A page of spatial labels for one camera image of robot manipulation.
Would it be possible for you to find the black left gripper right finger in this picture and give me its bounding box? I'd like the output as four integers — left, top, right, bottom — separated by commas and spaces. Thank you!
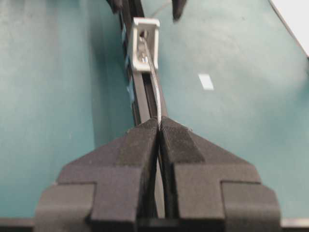
159, 117, 281, 232

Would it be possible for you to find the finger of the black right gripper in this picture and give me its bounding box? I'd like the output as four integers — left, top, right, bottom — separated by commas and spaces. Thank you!
172, 0, 187, 20
106, 0, 129, 14

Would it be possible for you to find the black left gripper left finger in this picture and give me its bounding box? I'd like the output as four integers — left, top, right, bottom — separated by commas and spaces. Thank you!
35, 118, 158, 232

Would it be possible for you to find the thin grey steel wire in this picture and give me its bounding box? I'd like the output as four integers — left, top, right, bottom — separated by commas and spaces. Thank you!
139, 0, 177, 131

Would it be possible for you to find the grey metal fitting red label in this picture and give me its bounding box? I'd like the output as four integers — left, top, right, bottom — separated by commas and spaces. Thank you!
127, 17, 160, 73

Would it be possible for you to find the pale tape patch on table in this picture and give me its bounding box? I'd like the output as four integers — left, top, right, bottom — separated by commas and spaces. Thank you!
198, 73, 214, 91

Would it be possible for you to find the long black aluminium rail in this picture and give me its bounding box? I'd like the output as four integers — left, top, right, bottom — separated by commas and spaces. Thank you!
119, 0, 167, 125

